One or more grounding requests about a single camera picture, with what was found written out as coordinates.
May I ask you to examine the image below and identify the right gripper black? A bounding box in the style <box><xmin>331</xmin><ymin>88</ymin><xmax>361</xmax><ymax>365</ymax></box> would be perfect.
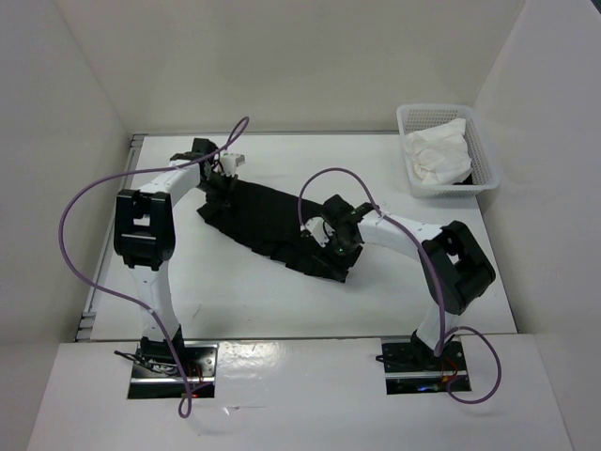
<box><xmin>312</xmin><ymin>228</ymin><xmax>363</xmax><ymax>281</ymax></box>

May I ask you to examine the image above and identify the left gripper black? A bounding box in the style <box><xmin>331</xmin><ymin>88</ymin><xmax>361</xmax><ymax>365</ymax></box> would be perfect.
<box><xmin>196</xmin><ymin>171</ymin><xmax>237</xmax><ymax>214</ymax></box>

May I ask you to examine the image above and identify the black skirt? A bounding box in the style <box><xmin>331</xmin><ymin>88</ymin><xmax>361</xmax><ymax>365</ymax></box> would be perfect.
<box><xmin>197</xmin><ymin>179</ymin><xmax>357</xmax><ymax>283</ymax></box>

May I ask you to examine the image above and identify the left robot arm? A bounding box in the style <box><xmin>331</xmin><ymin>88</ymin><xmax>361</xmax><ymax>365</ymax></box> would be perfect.
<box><xmin>114</xmin><ymin>138</ymin><xmax>245</xmax><ymax>376</ymax></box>

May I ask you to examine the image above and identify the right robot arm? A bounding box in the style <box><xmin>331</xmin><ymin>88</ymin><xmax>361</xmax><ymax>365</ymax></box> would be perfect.
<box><xmin>306</xmin><ymin>195</ymin><xmax>496</xmax><ymax>369</ymax></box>

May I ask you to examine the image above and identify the white skirt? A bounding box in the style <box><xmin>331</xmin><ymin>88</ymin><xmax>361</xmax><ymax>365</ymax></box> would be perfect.
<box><xmin>406</xmin><ymin>118</ymin><xmax>472</xmax><ymax>186</ymax></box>

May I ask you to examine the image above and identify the white plastic basket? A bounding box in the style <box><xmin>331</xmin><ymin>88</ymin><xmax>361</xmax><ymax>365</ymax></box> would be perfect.
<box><xmin>396</xmin><ymin>103</ymin><xmax>500</xmax><ymax>198</ymax></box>

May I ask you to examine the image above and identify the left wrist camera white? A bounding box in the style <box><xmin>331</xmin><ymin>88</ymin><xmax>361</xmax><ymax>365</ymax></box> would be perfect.
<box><xmin>218</xmin><ymin>152</ymin><xmax>246</xmax><ymax>177</ymax></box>

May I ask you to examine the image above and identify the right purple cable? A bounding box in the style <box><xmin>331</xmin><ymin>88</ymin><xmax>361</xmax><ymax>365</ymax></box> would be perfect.
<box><xmin>298</xmin><ymin>167</ymin><xmax>502</xmax><ymax>405</ymax></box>

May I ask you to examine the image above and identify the purple cable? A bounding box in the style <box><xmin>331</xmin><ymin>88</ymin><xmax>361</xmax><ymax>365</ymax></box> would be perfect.
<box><xmin>298</xmin><ymin>167</ymin><xmax>502</xmax><ymax>405</ymax></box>
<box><xmin>58</xmin><ymin>117</ymin><xmax>250</xmax><ymax>418</ymax></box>

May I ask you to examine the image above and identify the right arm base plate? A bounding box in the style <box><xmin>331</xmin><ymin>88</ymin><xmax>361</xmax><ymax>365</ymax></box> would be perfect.
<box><xmin>375</xmin><ymin>337</ymin><xmax>471</xmax><ymax>395</ymax></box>

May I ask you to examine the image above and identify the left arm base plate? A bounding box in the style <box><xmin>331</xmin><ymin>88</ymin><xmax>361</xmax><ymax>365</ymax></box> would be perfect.
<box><xmin>125</xmin><ymin>344</ymin><xmax>218</xmax><ymax>400</ymax></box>

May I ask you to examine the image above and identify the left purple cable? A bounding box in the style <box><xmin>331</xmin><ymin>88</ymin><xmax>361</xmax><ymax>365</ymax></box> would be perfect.
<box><xmin>58</xmin><ymin>117</ymin><xmax>250</xmax><ymax>418</ymax></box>

